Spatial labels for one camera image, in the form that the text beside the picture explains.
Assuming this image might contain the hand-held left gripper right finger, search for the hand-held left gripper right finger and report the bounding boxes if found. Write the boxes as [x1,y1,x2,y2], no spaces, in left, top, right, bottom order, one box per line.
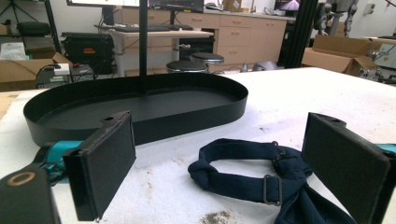
[301,112,396,224]

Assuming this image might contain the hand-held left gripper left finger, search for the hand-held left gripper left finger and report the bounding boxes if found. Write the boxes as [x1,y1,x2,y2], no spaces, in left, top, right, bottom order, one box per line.
[41,110,137,222]

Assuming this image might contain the black oval tray with pole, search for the black oval tray with pole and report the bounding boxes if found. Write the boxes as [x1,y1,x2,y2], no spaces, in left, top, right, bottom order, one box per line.
[22,0,249,147]

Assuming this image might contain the navy blue bow tie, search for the navy blue bow tie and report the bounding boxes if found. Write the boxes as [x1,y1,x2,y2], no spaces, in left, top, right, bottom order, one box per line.
[187,138,359,224]

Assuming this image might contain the white table cloth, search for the white table cloth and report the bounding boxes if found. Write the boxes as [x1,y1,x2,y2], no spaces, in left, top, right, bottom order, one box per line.
[0,66,396,224]

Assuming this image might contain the white power adapter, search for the white power adapter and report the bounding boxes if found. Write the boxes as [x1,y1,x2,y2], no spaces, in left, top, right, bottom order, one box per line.
[53,63,71,77]

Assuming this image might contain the open cardboard box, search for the open cardboard box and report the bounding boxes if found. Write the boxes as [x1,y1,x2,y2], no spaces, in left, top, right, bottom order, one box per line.
[0,51,74,92]
[301,35,383,77]

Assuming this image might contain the black equipment case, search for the black equipment case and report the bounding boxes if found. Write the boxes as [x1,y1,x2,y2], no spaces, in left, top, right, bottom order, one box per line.
[61,32,115,76]

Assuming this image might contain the round black stool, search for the round black stool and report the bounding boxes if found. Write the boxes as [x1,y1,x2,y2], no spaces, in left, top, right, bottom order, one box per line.
[165,60,209,75]
[190,51,225,65]

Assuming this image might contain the black keyboard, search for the black keyboard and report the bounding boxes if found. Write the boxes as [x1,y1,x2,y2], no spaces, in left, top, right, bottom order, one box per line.
[113,25,171,34]

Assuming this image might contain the white plastic bag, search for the white plastic bag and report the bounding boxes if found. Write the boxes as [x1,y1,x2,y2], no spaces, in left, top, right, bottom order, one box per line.
[0,41,28,62]

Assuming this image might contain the grey robot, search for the grey robot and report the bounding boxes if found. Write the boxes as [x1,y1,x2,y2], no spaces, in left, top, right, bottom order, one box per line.
[317,0,360,38]

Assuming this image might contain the wooden desk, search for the wooden desk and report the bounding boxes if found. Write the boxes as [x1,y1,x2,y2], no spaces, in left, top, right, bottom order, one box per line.
[108,29,215,77]

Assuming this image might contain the black tripod stand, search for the black tripod stand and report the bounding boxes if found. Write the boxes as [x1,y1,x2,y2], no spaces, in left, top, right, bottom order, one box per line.
[0,0,63,54]

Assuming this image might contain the wooden drawer cabinet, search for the wooden drawer cabinet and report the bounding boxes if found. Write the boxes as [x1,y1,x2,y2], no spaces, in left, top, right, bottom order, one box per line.
[120,7,288,68]

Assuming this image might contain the small cardboard box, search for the small cardboard box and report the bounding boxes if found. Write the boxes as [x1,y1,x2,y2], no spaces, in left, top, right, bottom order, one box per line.
[223,0,244,13]

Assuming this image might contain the black metal frame post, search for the black metal frame post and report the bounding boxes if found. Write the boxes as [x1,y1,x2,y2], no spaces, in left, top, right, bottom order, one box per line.
[284,0,320,69]

